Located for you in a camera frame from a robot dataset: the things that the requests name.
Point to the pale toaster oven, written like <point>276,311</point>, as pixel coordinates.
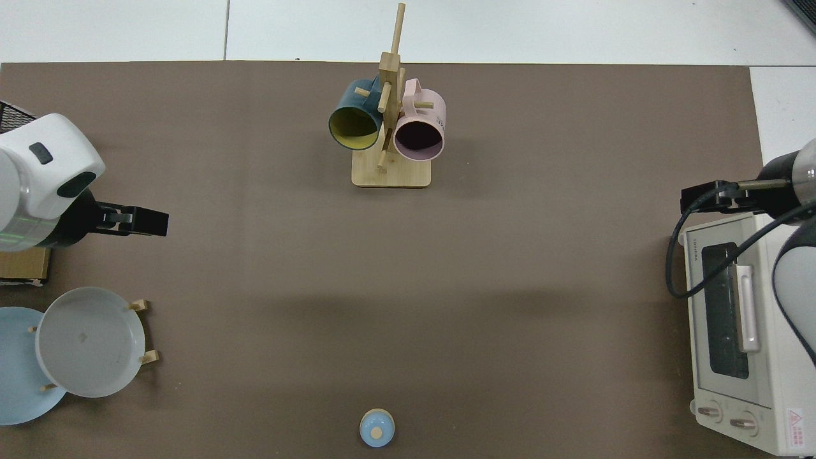
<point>771,408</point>

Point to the wooden plate rack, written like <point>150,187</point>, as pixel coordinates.
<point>148,357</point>

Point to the teal mug with yellow inside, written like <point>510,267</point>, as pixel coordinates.
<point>350,102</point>

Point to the pink mug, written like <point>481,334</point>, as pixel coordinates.
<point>424,108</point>

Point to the grey plate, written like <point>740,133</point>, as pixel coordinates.
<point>89,344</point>

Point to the light blue plate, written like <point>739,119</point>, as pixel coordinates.
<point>19,376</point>

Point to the wooden cup stand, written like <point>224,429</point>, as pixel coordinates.
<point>392,175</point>

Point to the brown table cloth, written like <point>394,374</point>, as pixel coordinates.
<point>382,287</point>

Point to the dark grey corner object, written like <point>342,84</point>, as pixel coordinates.
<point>804,13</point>

